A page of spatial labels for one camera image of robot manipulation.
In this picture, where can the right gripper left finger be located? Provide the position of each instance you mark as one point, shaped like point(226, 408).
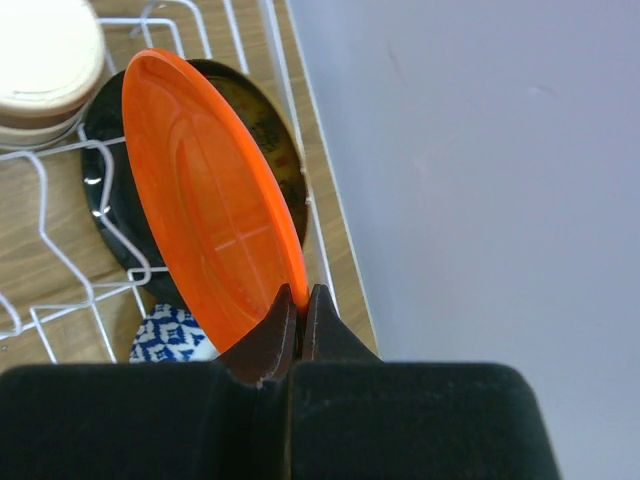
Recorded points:
point(220, 419)

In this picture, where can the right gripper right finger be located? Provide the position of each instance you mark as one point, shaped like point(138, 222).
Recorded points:
point(354, 416)

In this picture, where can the red patterned bowl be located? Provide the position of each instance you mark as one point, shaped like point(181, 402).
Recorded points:
point(170, 334)

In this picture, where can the white wire dish rack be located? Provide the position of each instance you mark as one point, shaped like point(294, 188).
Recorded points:
point(215, 169)

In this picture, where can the black lacquer plate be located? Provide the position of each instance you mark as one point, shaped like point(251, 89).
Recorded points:
point(103, 122)

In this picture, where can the yellow patterned lacquer plate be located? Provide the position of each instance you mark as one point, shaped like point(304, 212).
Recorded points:
point(270, 130)

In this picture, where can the metal cup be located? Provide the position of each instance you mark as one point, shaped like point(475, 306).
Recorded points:
point(52, 59)

